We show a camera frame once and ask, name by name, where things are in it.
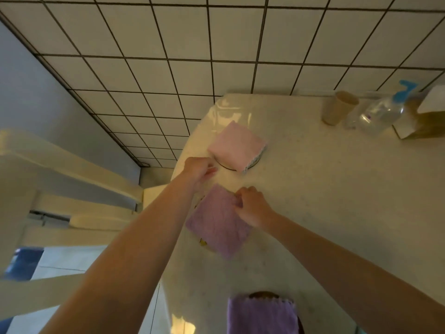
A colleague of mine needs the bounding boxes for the person's right hand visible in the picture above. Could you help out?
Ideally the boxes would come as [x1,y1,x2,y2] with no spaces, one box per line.
[232,186,276,229]

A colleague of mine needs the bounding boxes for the person's left hand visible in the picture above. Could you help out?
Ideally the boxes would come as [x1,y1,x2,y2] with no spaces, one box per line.
[183,157,218,190]

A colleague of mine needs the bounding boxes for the purple square cloth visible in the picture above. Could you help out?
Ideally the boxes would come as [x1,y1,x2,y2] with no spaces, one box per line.
[185,184,254,261]

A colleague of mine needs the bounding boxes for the person's right forearm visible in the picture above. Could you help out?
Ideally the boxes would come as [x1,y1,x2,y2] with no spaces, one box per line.
[259,210,445,334]

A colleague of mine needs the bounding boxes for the person's left forearm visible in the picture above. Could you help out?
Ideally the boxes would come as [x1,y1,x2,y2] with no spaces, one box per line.
[39,170,202,334]

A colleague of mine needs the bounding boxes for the round white plate dark rim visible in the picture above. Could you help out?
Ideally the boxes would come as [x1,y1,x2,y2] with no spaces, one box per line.
[213,149,265,172]

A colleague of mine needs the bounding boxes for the pink folded cloth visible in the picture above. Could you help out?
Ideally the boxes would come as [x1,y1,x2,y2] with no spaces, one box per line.
[207,120,267,173]

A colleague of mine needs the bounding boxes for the round plate with yellow print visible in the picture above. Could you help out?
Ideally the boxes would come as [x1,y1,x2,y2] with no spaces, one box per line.
[193,196,218,253]

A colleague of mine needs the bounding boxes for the purple cloth with scalloped edge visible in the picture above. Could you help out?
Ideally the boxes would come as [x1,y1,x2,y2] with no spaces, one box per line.
[227,296,299,334]

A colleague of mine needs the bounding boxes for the beige cup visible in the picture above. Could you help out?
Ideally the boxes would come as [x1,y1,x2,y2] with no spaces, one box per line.
[321,90,360,126]

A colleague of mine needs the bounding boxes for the white chair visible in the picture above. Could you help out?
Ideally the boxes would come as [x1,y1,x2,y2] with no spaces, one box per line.
[0,128,145,322]

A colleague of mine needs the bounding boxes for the clear spray bottle blue trigger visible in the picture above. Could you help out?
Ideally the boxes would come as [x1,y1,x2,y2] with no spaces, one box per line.
[358,80,418,136]

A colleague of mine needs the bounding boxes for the open cardboard box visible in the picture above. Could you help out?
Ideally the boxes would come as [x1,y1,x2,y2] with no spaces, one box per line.
[392,85,445,140]

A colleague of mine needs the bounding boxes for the blue container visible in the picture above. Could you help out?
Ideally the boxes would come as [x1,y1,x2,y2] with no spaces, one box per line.
[0,247,45,282]

